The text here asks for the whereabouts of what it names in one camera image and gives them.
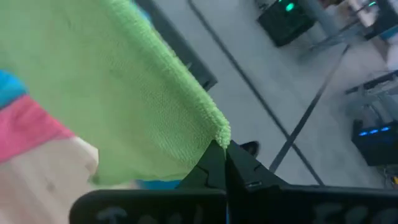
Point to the green microfiber towel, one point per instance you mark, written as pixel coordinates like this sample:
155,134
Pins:
109,93

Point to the black box blue lights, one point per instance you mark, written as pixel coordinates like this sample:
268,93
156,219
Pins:
374,146

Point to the blue plastic bin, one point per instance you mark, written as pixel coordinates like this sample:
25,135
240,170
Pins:
158,184

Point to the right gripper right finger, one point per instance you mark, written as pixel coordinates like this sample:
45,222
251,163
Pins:
245,177

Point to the blue microfiber towel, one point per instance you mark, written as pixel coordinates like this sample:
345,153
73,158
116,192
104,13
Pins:
9,87

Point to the pink microfiber towel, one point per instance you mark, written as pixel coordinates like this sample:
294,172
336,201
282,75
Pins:
28,127

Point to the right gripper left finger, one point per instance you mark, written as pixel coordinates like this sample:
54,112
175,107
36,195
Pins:
211,174

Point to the black box green light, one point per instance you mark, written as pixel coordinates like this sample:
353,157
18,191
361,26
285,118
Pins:
284,25

